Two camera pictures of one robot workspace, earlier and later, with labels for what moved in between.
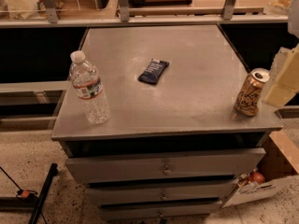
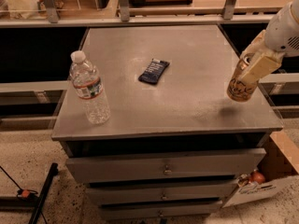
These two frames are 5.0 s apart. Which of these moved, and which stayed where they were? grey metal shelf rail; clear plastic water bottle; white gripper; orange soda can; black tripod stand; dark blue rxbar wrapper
Moved: orange soda can; white gripper
Stayed: dark blue rxbar wrapper; clear plastic water bottle; grey metal shelf rail; black tripod stand
